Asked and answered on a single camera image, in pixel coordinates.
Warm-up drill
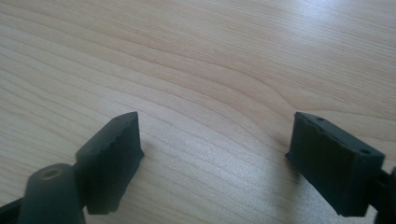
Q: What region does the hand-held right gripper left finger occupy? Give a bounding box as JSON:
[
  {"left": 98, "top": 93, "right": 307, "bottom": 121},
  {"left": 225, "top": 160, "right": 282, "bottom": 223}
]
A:
[{"left": 75, "top": 111, "right": 145, "bottom": 216}]

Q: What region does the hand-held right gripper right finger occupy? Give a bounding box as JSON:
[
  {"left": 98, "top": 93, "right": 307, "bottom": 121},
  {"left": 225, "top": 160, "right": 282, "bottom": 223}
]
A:
[{"left": 285, "top": 111, "right": 386, "bottom": 217}]

